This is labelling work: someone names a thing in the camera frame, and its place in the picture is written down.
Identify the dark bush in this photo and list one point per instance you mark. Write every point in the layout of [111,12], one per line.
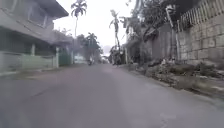
[115,58]

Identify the vehicle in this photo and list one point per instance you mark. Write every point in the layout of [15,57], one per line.
[90,61]

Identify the clump of green trees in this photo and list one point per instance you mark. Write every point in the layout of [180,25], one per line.
[90,45]

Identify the white fence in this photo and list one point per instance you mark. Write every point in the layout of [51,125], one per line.
[80,59]

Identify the pale multi-storey building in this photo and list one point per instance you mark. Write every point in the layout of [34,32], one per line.
[133,36]

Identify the grey asphalt road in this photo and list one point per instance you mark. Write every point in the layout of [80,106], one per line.
[100,100]

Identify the thin palm tree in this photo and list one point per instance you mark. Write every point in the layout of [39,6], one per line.
[115,23]

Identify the green gate with roof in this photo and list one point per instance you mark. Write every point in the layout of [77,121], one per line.
[65,57]

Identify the tall palm tree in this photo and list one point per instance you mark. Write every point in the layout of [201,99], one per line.
[79,8]

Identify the dark overhanging trees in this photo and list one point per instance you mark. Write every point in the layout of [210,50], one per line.
[153,13]

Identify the dirt and rubble verge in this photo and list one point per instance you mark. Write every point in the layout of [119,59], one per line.
[180,73]

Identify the grey concrete building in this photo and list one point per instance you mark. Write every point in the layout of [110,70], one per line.
[23,30]

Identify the grey plaster wall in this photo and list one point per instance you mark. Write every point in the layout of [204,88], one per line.
[163,43]

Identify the block wall with railing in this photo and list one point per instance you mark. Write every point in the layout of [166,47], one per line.
[203,40]

